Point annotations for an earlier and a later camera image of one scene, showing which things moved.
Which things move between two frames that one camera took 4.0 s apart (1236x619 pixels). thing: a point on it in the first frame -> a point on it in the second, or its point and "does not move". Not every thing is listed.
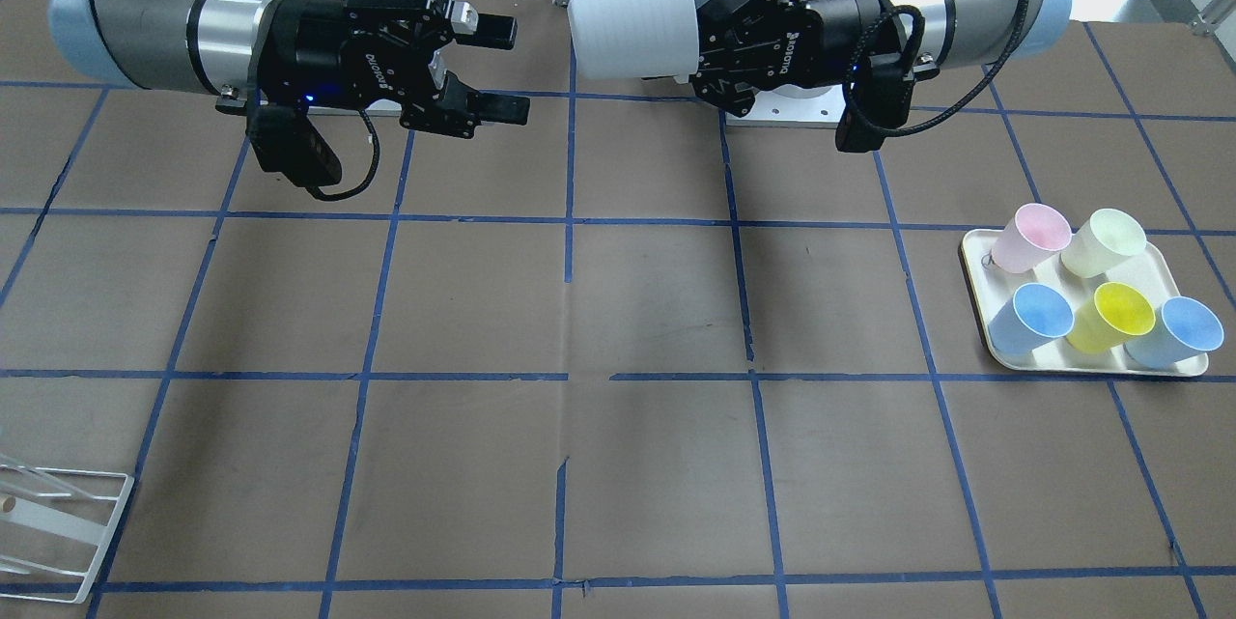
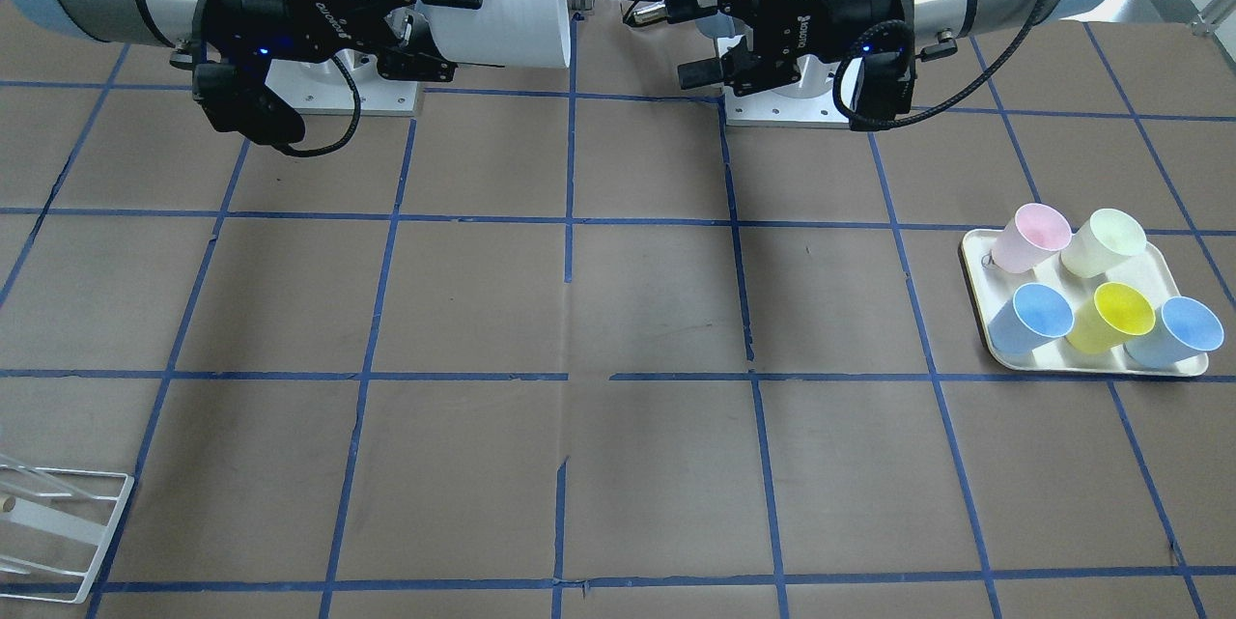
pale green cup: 1109,236 does not move
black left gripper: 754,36 does not move
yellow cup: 1116,314 does not move
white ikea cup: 641,25 -> 525,20
